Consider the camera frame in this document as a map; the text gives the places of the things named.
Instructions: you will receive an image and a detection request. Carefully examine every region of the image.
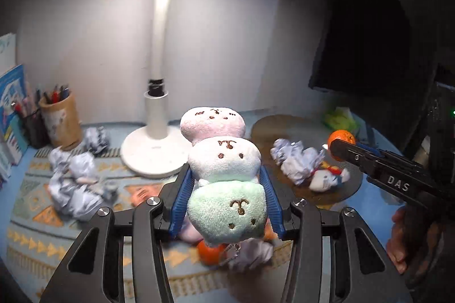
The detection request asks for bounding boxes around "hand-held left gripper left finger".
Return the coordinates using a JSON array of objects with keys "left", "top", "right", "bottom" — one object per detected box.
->
[{"left": 39, "top": 164, "right": 194, "bottom": 303}]

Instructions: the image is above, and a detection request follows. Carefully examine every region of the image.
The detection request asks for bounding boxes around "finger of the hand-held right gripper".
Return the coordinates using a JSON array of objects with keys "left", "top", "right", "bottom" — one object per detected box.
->
[
  {"left": 330, "top": 140, "right": 438, "bottom": 206},
  {"left": 355, "top": 143, "right": 427, "bottom": 179}
]

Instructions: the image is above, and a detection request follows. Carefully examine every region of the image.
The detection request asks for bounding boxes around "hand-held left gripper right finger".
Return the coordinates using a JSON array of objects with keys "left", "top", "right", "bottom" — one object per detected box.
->
[{"left": 259, "top": 166, "right": 415, "bottom": 303}]

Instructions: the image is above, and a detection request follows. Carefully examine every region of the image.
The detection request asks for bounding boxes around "pink small box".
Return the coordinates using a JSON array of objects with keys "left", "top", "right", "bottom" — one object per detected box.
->
[{"left": 130, "top": 186, "right": 162, "bottom": 208}]

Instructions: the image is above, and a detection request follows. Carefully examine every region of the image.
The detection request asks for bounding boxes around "orange tangerine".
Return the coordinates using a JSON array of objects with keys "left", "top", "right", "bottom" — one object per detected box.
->
[
  {"left": 327, "top": 129, "right": 356, "bottom": 161},
  {"left": 197, "top": 240, "right": 228, "bottom": 266}
]

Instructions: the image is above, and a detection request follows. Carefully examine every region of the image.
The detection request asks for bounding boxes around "white paper ball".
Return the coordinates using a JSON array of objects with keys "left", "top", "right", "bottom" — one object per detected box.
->
[
  {"left": 47, "top": 172, "right": 119, "bottom": 221},
  {"left": 49, "top": 147, "right": 77, "bottom": 176},
  {"left": 69, "top": 152, "right": 99, "bottom": 184},
  {"left": 83, "top": 127, "right": 109, "bottom": 155},
  {"left": 227, "top": 239, "right": 274, "bottom": 271},
  {"left": 270, "top": 139, "right": 326, "bottom": 187}
]

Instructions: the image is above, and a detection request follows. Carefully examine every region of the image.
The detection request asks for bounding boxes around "pastel three-ball plush toy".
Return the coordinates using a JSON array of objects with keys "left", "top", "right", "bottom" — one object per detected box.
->
[{"left": 179, "top": 106, "right": 269, "bottom": 259}]

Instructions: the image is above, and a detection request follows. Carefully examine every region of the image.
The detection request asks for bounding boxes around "brown ribbed bowl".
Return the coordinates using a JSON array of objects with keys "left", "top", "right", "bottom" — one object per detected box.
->
[{"left": 251, "top": 114, "right": 363, "bottom": 207}]

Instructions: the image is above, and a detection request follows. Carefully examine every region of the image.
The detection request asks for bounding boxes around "person's right hand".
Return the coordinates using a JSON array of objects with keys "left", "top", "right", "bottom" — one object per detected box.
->
[{"left": 387, "top": 207, "right": 441, "bottom": 273}]

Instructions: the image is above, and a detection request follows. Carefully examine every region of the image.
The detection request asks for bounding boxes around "small white plush doll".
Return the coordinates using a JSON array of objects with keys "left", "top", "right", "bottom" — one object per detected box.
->
[{"left": 309, "top": 161, "right": 351, "bottom": 193}]

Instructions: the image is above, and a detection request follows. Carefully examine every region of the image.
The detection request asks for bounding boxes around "green tissue packet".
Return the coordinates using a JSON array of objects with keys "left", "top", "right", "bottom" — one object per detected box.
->
[{"left": 323, "top": 107, "right": 359, "bottom": 133}]

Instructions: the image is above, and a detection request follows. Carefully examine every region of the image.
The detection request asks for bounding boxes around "white desk lamp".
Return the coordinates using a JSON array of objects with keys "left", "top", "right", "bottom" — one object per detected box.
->
[{"left": 120, "top": 0, "right": 194, "bottom": 179}]

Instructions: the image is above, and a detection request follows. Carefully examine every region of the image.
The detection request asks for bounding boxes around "dark monitor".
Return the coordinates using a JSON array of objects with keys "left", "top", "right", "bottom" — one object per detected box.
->
[{"left": 309, "top": 0, "right": 448, "bottom": 119}]

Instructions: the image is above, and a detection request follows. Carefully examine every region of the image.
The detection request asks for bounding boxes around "beige pen holder cup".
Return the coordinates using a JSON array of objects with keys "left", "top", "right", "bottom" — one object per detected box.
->
[{"left": 38, "top": 91, "right": 83, "bottom": 151}]

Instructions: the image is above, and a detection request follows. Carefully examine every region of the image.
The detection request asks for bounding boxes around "patterned blue woven mat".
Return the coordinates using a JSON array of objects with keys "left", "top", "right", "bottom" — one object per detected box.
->
[{"left": 7, "top": 132, "right": 295, "bottom": 303}]

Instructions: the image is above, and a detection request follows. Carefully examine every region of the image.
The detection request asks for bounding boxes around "bunch of coloured pens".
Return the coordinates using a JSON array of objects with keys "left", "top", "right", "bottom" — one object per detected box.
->
[
  {"left": 43, "top": 84, "right": 72, "bottom": 105},
  {"left": 12, "top": 88, "right": 42, "bottom": 117}
]

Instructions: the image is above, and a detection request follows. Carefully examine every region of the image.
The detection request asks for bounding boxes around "dark mesh pen holder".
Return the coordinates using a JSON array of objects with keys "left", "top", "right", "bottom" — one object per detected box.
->
[{"left": 19, "top": 107, "right": 50, "bottom": 149}]

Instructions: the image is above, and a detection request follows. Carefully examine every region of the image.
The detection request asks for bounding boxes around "blue cover workbook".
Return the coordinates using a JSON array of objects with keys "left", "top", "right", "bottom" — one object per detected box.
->
[{"left": 0, "top": 64, "right": 30, "bottom": 163}]

